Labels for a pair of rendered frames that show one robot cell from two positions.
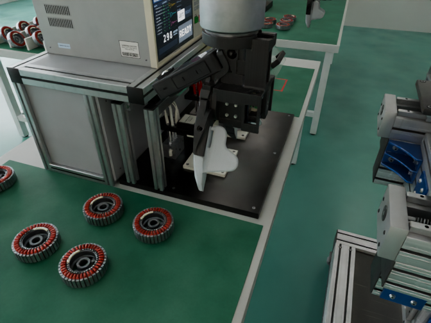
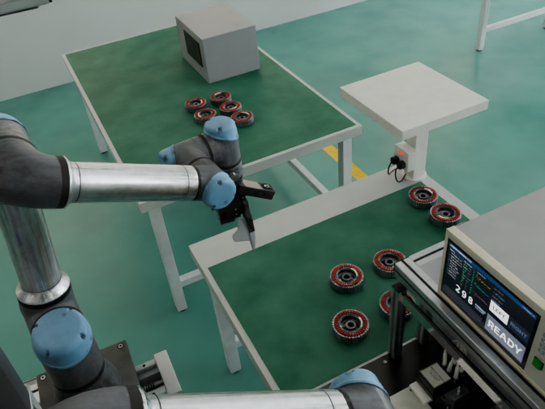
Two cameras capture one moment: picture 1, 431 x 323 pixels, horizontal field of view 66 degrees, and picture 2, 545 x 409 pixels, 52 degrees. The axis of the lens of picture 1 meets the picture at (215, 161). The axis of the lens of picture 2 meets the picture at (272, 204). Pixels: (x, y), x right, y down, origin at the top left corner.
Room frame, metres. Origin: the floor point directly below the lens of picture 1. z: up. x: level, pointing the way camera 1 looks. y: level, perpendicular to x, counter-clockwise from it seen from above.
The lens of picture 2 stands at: (1.32, -0.72, 2.16)
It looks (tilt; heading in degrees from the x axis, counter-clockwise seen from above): 39 degrees down; 137
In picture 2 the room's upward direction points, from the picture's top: 6 degrees counter-clockwise
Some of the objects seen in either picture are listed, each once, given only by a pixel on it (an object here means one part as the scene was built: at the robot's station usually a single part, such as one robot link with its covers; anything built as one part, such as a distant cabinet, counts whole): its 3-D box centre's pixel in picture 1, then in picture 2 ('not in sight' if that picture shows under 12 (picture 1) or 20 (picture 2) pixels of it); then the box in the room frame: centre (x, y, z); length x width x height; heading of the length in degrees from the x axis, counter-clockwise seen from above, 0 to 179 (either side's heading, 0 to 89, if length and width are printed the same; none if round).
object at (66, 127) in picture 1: (68, 134); not in sight; (0.89, 0.46, 0.91); 0.28 x 0.03 x 0.32; 70
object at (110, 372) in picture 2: not in sight; (83, 379); (0.42, -0.54, 1.09); 0.15 x 0.15 x 0.10
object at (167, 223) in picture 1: (153, 224); (350, 326); (0.64, 0.17, 0.77); 0.11 x 0.11 x 0.04
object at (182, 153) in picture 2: not in sight; (187, 161); (0.40, -0.12, 1.45); 0.11 x 0.11 x 0.08; 76
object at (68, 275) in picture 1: (84, 264); (346, 277); (0.51, 0.32, 0.77); 0.11 x 0.11 x 0.04
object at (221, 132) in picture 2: not in sight; (221, 142); (0.41, -0.02, 1.45); 0.09 x 0.08 x 0.11; 76
